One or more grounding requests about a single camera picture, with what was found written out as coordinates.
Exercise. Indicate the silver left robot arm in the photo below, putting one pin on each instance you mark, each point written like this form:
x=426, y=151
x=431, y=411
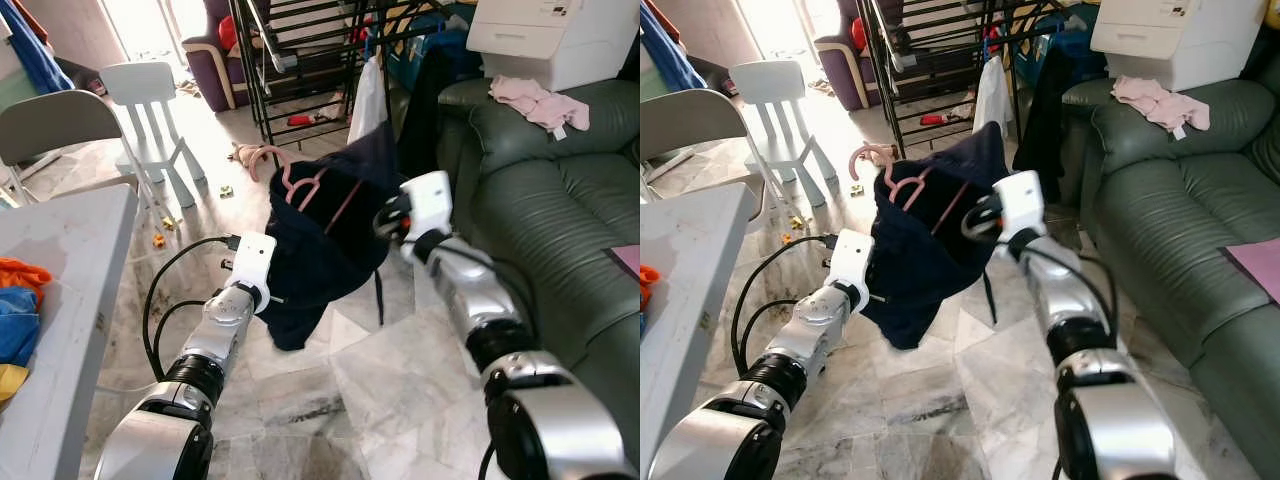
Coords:
x=800, y=340
x=200, y=350

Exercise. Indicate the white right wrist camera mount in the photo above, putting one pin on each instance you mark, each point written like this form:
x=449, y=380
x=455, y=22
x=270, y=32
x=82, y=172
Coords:
x=428, y=205
x=1020, y=203

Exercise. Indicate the purple armchair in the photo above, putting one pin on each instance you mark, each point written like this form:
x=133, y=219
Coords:
x=848, y=75
x=215, y=75

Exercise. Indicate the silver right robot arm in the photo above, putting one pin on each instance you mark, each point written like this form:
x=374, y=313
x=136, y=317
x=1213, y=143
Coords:
x=500, y=320
x=1080, y=320

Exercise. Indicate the purple cloth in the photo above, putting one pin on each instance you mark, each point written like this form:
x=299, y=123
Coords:
x=1255, y=270
x=628, y=262

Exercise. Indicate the beige stuffed toy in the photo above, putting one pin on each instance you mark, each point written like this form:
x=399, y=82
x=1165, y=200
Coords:
x=243, y=157

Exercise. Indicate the dark blue towel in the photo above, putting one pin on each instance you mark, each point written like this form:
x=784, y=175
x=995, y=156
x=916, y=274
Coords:
x=35, y=55
x=670, y=50

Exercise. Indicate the black metal drying rack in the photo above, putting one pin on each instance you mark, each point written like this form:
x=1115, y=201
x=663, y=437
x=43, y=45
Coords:
x=250, y=75
x=880, y=75

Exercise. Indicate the navy blue garment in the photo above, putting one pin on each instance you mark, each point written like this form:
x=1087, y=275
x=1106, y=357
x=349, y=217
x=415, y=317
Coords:
x=320, y=270
x=920, y=270

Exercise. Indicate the yellow shirt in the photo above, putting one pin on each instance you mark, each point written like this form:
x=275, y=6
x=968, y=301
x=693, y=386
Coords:
x=10, y=385

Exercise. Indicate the grey folding chair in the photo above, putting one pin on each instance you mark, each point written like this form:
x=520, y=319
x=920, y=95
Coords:
x=55, y=125
x=690, y=120

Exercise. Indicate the orange garment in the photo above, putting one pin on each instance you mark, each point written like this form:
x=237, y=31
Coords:
x=648, y=285
x=20, y=275

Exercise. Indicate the pink garment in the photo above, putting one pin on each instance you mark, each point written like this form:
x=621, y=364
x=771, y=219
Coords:
x=540, y=105
x=1160, y=103

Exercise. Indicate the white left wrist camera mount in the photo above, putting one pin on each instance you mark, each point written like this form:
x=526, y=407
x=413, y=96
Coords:
x=252, y=262
x=852, y=260

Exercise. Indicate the green leather sofa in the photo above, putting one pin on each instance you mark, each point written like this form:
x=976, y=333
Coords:
x=560, y=200
x=1180, y=220

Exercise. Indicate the white garment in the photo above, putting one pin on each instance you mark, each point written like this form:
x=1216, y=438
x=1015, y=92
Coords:
x=992, y=95
x=368, y=100

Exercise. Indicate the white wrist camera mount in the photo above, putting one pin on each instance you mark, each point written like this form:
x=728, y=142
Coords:
x=1020, y=203
x=252, y=262
x=852, y=260
x=428, y=205

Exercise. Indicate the light blue kids chair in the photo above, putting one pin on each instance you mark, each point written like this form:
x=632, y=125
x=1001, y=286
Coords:
x=140, y=85
x=770, y=82

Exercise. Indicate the black garment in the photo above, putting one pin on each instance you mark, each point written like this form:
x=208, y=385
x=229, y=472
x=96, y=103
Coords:
x=1045, y=120
x=420, y=110

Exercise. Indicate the pink clothes hanger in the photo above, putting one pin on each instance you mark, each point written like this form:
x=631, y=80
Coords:
x=290, y=178
x=890, y=175

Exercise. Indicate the white folding table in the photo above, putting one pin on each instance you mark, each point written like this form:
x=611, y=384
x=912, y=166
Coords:
x=690, y=290
x=60, y=300

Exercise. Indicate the white drawer unit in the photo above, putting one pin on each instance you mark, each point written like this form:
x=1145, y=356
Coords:
x=1170, y=40
x=560, y=40

